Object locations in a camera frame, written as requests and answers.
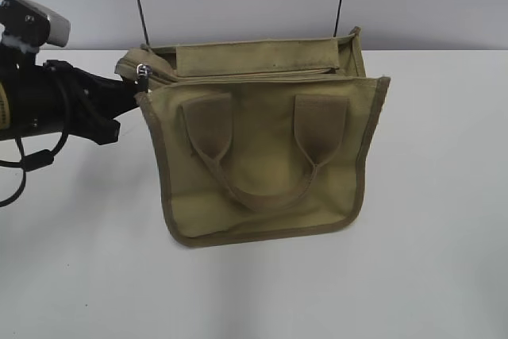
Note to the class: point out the olive yellow canvas bag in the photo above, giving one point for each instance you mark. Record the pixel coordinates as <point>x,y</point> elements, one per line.
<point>257,140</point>

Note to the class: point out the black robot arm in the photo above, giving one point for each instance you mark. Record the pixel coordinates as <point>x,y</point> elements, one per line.
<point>57,97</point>

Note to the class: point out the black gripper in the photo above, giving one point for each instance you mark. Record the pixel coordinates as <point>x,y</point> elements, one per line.
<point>57,97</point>

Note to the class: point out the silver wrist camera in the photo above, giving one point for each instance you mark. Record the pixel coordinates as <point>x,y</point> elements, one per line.
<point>34,24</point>

